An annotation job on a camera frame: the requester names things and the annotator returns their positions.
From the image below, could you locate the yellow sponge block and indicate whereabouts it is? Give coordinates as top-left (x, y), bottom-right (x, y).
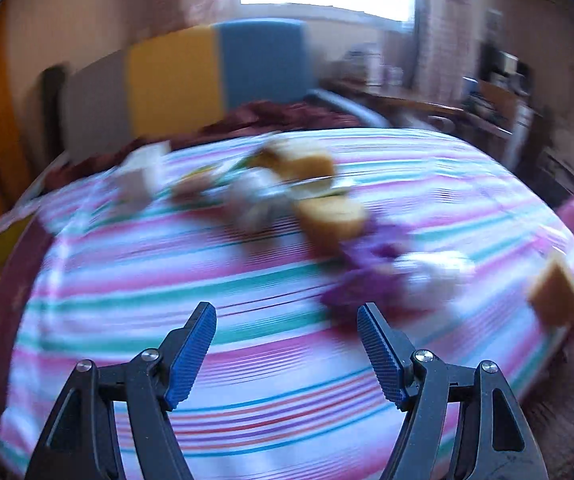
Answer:
top-left (526, 252), bottom-right (574, 327)
top-left (295, 195), bottom-right (368, 252)

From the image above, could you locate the purple snack packet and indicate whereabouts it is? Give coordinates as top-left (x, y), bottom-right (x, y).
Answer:
top-left (319, 217), bottom-right (414, 314)

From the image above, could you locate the white tall carton box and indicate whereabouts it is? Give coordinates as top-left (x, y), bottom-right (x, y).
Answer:
top-left (110, 141), bottom-right (171, 212)

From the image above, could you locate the white knitted sock roll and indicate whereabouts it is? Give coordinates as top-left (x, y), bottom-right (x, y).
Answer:
top-left (224, 168), bottom-right (291, 234)

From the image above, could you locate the yellow cartoon sock roll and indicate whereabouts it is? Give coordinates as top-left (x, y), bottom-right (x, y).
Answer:
top-left (249, 139), bottom-right (337, 182)

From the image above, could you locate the striped bed sheet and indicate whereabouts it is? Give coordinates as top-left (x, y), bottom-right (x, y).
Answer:
top-left (0, 129), bottom-right (574, 479)

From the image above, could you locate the wooden desk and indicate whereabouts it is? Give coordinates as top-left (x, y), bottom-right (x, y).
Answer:
top-left (322, 78), bottom-right (524, 170)

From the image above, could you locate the grey yellow blue headboard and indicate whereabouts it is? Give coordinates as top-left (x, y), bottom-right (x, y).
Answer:
top-left (60, 18), bottom-right (315, 162)

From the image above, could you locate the maroon blanket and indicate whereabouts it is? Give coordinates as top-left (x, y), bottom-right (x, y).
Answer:
top-left (43, 101), bottom-right (361, 193)

